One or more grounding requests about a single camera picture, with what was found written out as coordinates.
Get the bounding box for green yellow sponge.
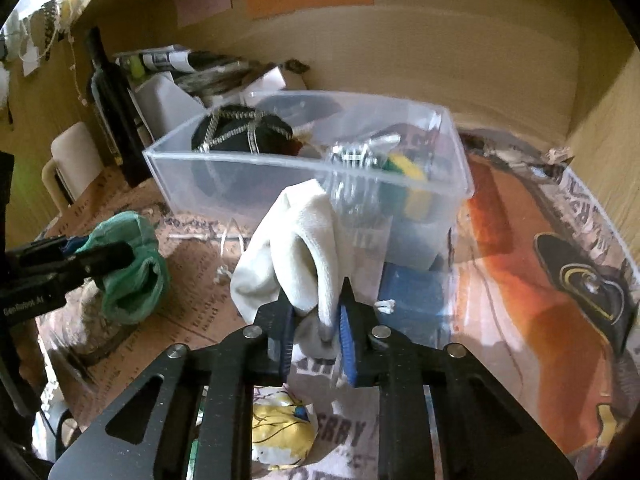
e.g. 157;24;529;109
382;152;433;223

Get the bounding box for white sock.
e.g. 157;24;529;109
230;178;347;358

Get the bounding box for cream chair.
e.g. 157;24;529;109
41;121;107;211

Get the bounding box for clear plastic storage box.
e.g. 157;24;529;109
143;91;475;272

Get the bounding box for yellow patterned cloth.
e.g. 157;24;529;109
250;387;318;471

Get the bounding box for green sock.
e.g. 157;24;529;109
75;211;171;326

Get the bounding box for pink paper sheet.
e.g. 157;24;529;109
174;0;233;28

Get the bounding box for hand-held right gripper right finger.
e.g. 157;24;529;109
339;275;581;480

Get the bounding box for white plastic container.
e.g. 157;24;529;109
134;72;211;146

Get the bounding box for clear crinkled plastic wrapper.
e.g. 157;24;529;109
325;132;401;261

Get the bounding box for black and white tube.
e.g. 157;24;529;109
116;46;193;75

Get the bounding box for blue cloth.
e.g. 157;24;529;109
376;262;451;346

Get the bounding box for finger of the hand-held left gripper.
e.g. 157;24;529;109
15;237;135;281

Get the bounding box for white string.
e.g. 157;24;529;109
167;217;251;286

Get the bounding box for black studded cap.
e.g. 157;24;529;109
191;105;296;156

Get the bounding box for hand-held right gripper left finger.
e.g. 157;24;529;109
48;287;296;480

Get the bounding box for dark glass bottle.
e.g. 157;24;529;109
86;27;153;188

